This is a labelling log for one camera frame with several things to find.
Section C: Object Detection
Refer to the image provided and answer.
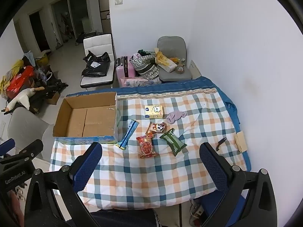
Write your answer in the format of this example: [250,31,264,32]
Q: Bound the black plastic bag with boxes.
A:
[82,50,111,77]

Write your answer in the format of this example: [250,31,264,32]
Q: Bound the patterned tote bag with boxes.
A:
[129,50,159,80]

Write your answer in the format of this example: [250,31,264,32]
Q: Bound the yellow white plastic bag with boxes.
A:
[154,48,178,73]

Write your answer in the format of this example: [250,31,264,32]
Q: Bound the beige card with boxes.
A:
[235,131,247,152]

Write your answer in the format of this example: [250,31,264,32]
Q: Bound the long blue packet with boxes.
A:
[116,120,139,150]

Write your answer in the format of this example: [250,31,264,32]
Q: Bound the red snack packet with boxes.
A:
[136,134,159,159]

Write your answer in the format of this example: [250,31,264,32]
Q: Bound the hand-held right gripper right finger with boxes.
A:
[199,142,277,227]

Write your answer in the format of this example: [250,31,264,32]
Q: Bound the small cardboard box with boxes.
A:
[47,91,61,105]

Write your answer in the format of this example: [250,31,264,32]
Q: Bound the red plastic bag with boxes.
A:
[6,66,35,93]

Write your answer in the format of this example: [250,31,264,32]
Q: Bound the yellow cloth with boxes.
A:
[0,60,24,93]

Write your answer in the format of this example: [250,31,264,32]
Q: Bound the pink plastic packet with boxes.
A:
[166,110,187,124]

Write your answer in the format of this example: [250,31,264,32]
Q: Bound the white padded chair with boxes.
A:
[80,33,115,91]

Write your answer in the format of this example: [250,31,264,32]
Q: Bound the pink printed bag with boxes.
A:
[120,76,161,88]

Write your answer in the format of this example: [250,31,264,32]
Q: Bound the panda print snack packet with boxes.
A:
[145,122,167,135]

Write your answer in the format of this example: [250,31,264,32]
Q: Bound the person's dark pants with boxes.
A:
[91,208,161,227]

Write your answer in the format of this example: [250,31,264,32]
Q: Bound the white board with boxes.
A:
[189,60,202,79]

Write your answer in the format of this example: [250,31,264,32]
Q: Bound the yellow snack box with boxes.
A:
[144,105,164,119]

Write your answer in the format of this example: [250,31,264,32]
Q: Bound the white goose plush toy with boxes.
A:
[3,87,45,115]

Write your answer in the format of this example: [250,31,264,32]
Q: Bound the green snack packet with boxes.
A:
[159,128,187,157]

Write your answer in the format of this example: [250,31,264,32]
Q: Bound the black clip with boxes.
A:
[216,137,228,151]

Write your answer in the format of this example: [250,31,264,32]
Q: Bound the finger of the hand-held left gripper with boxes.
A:
[0,139,43,168]
[0,138,15,156]

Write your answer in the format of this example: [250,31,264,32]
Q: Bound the pink suitcase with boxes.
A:
[115,56,136,78]

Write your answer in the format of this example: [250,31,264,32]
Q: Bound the grey shell chair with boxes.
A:
[7,107,55,166]

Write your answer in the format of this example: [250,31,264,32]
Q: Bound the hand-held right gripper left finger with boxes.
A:
[24,142,103,227]

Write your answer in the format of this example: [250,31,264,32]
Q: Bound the black folding stand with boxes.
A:
[28,76,69,107]

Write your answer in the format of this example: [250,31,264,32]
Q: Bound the black backpack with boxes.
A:
[76,32,87,45]

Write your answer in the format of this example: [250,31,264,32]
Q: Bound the plaid blanket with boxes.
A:
[48,88,245,210]

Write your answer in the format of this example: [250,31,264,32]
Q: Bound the grey cushioned chair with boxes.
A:
[157,36,193,83]

